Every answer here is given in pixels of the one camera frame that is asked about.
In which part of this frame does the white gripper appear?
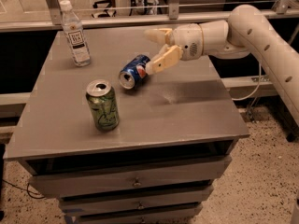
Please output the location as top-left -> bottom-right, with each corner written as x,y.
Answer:
144,23 -> 203,75

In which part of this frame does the blue pepsi can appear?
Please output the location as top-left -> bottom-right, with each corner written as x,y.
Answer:
119,54 -> 150,90

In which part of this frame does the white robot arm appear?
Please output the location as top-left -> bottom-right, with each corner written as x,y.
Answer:
145,5 -> 299,122

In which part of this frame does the green soda can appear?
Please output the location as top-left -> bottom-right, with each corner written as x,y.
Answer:
86,79 -> 119,131

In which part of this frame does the black office chair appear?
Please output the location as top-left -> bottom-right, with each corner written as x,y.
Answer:
92,0 -> 116,18

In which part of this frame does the grey drawer cabinet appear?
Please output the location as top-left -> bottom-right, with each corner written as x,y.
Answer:
4,23 -> 251,224

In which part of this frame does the clear plastic water bottle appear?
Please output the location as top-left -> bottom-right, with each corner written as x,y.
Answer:
60,0 -> 91,67

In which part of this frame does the bottom grey drawer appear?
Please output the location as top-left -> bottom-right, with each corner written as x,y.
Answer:
77,203 -> 202,224

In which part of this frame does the grey drawer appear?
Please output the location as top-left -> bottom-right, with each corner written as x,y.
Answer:
30,155 -> 232,198
77,203 -> 202,224
59,185 -> 213,217

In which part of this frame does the top grey drawer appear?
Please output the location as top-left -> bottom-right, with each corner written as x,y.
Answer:
30,155 -> 232,198

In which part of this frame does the middle grey drawer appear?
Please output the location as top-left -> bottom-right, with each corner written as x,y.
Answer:
59,185 -> 213,217

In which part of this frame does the white cable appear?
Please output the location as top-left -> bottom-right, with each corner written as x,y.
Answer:
232,63 -> 263,102

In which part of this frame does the metal railing frame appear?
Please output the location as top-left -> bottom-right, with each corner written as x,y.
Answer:
0,0 -> 299,32

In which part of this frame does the black floor cable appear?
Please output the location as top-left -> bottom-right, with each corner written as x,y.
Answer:
2,179 -> 46,200

